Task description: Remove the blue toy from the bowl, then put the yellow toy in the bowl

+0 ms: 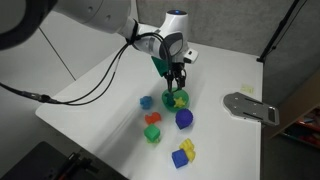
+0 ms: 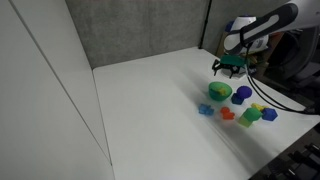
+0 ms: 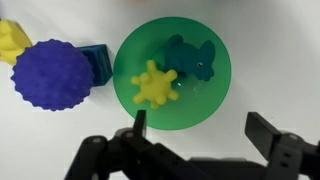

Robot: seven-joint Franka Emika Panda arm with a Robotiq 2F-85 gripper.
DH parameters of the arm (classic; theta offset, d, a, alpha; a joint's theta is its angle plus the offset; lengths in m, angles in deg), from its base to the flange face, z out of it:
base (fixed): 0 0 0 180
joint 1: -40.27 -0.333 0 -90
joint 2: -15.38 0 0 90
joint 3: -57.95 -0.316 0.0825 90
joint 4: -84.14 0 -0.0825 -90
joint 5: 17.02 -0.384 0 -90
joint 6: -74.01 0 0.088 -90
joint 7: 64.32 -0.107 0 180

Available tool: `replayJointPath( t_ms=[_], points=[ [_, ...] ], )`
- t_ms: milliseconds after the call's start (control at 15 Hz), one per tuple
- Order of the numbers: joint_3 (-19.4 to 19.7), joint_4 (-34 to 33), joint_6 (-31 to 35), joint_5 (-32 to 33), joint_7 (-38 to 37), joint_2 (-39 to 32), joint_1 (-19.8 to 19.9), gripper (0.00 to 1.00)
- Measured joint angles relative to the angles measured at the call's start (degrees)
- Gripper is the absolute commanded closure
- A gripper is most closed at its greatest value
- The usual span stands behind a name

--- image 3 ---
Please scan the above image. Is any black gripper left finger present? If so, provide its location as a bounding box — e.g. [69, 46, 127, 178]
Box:
[64, 109, 214, 180]

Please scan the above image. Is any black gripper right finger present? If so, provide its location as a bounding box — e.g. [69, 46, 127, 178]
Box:
[244, 111, 320, 180]

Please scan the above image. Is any yellow spiky toy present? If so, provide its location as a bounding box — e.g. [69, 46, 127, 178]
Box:
[129, 59, 180, 110]

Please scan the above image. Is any green plastic bowl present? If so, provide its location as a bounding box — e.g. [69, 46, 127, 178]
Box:
[112, 16, 232, 132]

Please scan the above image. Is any teal animal toy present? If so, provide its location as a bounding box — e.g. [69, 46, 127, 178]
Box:
[162, 33, 217, 82]

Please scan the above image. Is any purple bumpy ball toy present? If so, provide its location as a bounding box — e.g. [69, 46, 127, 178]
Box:
[10, 38, 95, 112]

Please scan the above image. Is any yellow chunky toy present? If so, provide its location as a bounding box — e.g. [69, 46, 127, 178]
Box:
[0, 18, 33, 66]

